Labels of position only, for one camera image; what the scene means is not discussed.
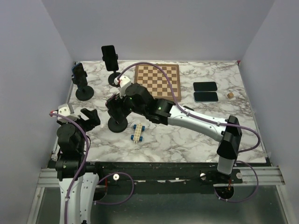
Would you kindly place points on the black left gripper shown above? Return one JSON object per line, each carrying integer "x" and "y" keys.
{"x": 94, "y": 119}

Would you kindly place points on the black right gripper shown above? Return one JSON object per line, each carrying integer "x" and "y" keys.
{"x": 114, "y": 104}

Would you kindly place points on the teal phone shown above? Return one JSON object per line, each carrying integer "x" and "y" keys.
{"x": 205, "y": 97}

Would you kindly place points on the black phone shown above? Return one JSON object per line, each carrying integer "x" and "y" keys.
{"x": 110, "y": 58}
{"x": 205, "y": 86}

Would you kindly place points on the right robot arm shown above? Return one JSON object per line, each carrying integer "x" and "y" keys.
{"x": 225, "y": 131}

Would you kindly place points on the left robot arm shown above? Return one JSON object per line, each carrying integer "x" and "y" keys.
{"x": 76, "y": 177}

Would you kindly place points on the black stand for pink phone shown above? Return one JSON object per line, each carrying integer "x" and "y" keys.
{"x": 116, "y": 127}

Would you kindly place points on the black stand with blue phone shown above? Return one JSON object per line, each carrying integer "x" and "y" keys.
{"x": 84, "y": 93}

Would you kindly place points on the black round phone stand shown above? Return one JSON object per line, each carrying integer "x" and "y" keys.
{"x": 112, "y": 76}

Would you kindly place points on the blue phone on stand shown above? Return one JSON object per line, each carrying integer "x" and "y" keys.
{"x": 79, "y": 75}

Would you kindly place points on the black phone on stand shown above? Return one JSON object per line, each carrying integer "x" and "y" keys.
{"x": 110, "y": 58}

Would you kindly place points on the wooden chessboard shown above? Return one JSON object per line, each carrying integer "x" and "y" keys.
{"x": 161, "y": 84}

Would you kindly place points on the blue white toy block car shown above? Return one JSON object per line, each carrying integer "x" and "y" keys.
{"x": 138, "y": 130}

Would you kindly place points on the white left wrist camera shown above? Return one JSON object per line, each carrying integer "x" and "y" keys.
{"x": 66, "y": 110}

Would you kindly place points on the black mounting rail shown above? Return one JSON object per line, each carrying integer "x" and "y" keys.
{"x": 148, "y": 178}

